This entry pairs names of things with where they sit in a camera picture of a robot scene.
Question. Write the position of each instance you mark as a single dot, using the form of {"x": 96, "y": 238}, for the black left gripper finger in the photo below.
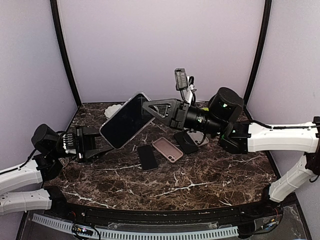
{"x": 96, "y": 133}
{"x": 97, "y": 153}

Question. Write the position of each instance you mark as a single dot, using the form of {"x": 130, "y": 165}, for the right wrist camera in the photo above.
{"x": 185, "y": 85}

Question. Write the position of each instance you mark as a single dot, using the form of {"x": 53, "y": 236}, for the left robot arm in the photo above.
{"x": 43, "y": 165}

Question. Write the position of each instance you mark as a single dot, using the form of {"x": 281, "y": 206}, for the small circuit board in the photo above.
{"x": 79, "y": 230}

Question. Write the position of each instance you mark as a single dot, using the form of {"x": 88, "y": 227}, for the left black frame post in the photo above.
{"x": 63, "y": 52}

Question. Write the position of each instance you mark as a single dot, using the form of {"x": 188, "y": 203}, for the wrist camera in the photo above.
{"x": 185, "y": 85}
{"x": 69, "y": 143}

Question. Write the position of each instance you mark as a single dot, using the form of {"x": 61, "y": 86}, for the black frame post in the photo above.
{"x": 63, "y": 52}
{"x": 259, "y": 51}

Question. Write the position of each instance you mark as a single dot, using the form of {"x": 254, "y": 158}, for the pink phone case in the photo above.
{"x": 167, "y": 149}

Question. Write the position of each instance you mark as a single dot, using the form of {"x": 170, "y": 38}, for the white scalloped bowl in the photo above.
{"x": 111, "y": 110}

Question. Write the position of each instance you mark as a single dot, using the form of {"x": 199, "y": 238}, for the white phone case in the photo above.
{"x": 198, "y": 138}

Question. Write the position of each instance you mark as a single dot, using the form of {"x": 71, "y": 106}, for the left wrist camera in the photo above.
{"x": 69, "y": 143}

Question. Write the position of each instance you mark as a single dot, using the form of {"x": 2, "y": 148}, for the right black frame post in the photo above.
{"x": 259, "y": 51}

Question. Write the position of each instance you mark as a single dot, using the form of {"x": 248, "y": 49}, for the black front rail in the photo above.
{"x": 223, "y": 215}

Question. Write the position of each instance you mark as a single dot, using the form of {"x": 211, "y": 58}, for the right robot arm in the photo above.
{"x": 242, "y": 137}

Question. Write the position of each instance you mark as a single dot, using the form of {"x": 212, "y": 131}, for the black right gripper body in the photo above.
{"x": 180, "y": 121}

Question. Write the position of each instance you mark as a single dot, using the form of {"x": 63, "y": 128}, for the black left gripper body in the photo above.
{"x": 83, "y": 143}

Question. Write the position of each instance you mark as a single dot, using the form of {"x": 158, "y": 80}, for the white slotted cable duct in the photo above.
{"x": 135, "y": 233}

